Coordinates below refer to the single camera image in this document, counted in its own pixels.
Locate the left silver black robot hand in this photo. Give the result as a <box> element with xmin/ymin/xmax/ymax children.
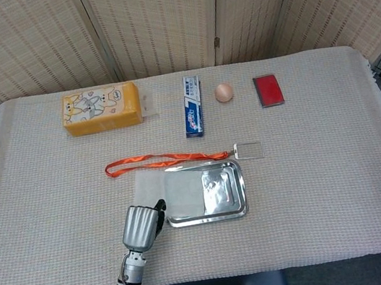
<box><xmin>116</xmin><ymin>198</ymin><xmax>174</xmax><ymax>256</ymax></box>

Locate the clear plastic bag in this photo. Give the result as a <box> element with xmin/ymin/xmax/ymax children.
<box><xmin>130</xmin><ymin>160</ymin><xmax>209</xmax><ymax>229</ymax></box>

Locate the silver metal tray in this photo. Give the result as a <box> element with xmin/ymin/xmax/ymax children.
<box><xmin>157</xmin><ymin>156</ymin><xmax>252</xmax><ymax>231</ymax></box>

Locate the red rectangular block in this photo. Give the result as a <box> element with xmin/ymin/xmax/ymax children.
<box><xmin>251</xmin><ymin>72</ymin><xmax>286</xmax><ymax>109</ymax></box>

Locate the beige woven tablecloth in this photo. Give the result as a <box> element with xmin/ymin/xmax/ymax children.
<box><xmin>0</xmin><ymin>37</ymin><xmax>381</xmax><ymax>285</ymax></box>

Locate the yellow cartoon tissue pack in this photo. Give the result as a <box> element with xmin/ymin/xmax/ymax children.
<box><xmin>57</xmin><ymin>77</ymin><xmax>161</xmax><ymax>139</ymax></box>

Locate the blue white toothpaste box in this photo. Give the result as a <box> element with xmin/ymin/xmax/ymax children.
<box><xmin>175</xmin><ymin>74</ymin><xmax>210</xmax><ymax>140</ymax></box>

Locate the clear plastic badge holder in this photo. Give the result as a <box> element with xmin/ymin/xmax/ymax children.
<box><xmin>229</xmin><ymin>139</ymin><xmax>266</xmax><ymax>164</ymax></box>

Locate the brown egg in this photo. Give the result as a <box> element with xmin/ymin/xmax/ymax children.
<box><xmin>213</xmin><ymin>81</ymin><xmax>236</xmax><ymax>105</ymax></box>

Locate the beige woven folding screen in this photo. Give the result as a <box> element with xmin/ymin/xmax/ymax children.
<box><xmin>0</xmin><ymin>0</ymin><xmax>381</xmax><ymax>167</ymax></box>

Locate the orange lanyard strap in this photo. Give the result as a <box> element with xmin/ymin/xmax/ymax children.
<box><xmin>103</xmin><ymin>140</ymin><xmax>236</xmax><ymax>180</ymax></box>

